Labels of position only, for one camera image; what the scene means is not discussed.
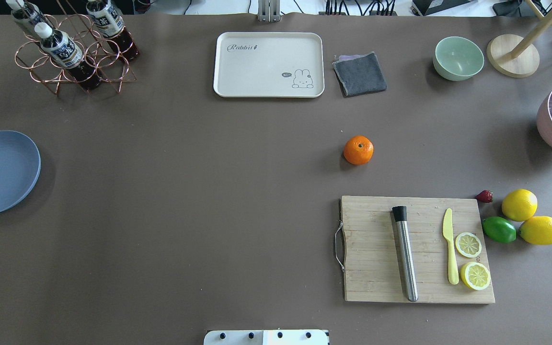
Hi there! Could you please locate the yellow lemon lower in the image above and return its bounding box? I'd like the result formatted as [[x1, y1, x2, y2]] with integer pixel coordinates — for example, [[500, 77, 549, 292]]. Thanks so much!
[[519, 216, 552, 245]]

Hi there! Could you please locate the copper wire bottle rack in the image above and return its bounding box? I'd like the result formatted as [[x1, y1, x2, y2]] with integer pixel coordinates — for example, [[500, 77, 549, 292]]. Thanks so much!
[[14, 0, 137, 94]]

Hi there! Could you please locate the green lime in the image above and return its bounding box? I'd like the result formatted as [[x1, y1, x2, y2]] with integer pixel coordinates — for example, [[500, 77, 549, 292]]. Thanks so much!
[[482, 216, 517, 244]]

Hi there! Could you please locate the lemon slice upper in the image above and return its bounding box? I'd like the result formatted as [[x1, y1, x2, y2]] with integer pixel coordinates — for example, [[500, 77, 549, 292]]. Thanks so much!
[[454, 232, 483, 258]]

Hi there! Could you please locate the yellow lemon upper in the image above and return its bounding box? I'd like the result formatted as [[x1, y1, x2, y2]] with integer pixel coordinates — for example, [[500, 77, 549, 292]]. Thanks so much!
[[501, 189, 538, 221]]

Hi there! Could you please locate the tea bottle right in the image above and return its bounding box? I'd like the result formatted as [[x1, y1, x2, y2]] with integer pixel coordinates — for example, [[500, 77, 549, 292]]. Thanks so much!
[[86, 0, 140, 61]]

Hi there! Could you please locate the yellow plastic knife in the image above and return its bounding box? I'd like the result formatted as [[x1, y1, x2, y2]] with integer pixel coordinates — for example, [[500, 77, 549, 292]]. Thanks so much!
[[442, 208, 460, 285]]

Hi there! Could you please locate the wooden cutting board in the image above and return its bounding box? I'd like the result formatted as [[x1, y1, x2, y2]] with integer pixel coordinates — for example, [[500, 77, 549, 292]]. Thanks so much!
[[340, 195, 495, 304]]

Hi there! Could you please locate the green ceramic bowl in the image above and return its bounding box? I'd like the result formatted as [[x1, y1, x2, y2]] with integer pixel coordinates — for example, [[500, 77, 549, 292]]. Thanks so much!
[[432, 36, 484, 81]]

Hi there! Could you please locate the lemon half lower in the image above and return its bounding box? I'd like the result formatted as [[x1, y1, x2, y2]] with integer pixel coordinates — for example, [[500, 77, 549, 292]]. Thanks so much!
[[460, 262, 491, 291]]

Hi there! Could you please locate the grey folded cloth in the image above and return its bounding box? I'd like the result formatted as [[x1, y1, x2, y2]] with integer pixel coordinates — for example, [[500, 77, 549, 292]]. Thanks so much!
[[332, 52, 388, 97]]

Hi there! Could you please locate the blue round plate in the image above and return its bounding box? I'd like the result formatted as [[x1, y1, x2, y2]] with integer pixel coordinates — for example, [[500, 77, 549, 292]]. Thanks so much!
[[0, 130, 41, 212]]

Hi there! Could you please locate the yellow lemon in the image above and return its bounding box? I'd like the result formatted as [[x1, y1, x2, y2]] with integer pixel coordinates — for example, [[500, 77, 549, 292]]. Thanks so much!
[[519, 216, 552, 245], [501, 189, 538, 221]]

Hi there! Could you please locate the tea bottle front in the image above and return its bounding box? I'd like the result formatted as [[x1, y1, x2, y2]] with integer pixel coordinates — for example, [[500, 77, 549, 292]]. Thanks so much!
[[34, 22, 101, 91]]

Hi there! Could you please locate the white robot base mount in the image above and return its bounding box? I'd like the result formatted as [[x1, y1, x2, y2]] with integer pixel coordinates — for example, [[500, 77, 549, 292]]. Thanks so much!
[[203, 329, 330, 345]]

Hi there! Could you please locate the red strawberry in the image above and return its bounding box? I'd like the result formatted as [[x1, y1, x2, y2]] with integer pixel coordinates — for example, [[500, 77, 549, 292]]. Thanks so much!
[[475, 190, 494, 203]]

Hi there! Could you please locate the steel muddler black tip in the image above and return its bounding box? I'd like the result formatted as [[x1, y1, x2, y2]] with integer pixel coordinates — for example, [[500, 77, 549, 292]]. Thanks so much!
[[392, 206, 419, 303]]

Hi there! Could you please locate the wooden cup stand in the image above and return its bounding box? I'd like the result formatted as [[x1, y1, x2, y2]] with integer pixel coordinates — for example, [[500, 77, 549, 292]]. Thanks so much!
[[486, 0, 552, 78]]

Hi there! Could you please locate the orange mandarin fruit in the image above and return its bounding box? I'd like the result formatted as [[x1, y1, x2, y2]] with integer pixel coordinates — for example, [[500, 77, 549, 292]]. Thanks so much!
[[343, 135, 374, 165]]

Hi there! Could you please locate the cream rabbit tray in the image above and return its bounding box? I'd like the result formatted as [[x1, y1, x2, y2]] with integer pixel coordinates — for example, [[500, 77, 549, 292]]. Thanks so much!
[[213, 32, 325, 98]]

